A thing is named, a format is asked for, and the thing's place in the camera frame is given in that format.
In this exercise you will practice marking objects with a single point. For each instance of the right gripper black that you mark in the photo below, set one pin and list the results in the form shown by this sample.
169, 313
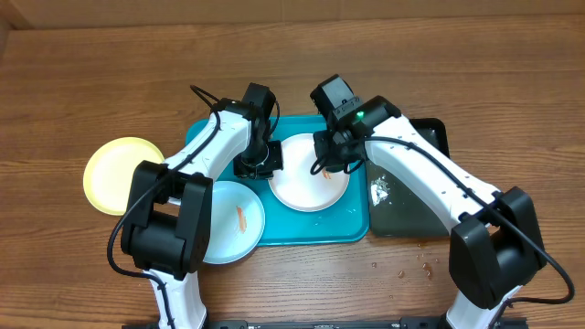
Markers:
332, 159

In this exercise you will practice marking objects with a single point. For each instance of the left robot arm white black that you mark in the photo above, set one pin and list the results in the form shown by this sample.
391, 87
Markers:
164, 233

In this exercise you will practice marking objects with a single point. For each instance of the black plastic tray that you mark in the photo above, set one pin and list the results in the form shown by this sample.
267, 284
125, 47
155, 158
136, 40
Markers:
395, 211

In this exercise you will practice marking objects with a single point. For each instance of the teal plastic tray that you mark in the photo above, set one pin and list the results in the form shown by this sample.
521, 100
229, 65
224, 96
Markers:
347, 220

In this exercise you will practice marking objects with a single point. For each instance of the white plate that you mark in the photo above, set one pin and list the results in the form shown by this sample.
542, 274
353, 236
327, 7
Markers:
295, 187

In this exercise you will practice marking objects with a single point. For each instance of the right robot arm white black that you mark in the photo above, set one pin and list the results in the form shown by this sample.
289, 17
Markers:
496, 246

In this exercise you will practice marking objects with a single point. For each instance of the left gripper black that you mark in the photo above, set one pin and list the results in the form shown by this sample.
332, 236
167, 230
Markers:
241, 170

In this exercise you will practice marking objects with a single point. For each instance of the yellow-green plate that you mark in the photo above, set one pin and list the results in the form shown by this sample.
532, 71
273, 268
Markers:
108, 175

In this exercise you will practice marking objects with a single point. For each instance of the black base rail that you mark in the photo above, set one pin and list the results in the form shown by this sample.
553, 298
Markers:
402, 323

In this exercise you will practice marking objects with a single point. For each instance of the light blue plate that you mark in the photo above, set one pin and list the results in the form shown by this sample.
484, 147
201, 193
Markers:
237, 223

